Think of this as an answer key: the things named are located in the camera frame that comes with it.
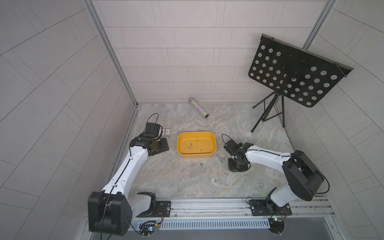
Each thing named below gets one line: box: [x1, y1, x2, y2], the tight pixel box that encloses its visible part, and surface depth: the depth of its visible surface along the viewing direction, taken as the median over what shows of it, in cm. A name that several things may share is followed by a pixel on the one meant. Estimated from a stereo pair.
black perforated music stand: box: [248, 33, 354, 132], surface depth 74 cm
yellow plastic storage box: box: [176, 131, 217, 158], surface depth 95 cm
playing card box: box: [161, 128, 172, 137], surface depth 98 cm
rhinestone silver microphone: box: [188, 97, 209, 118], surface depth 117 cm
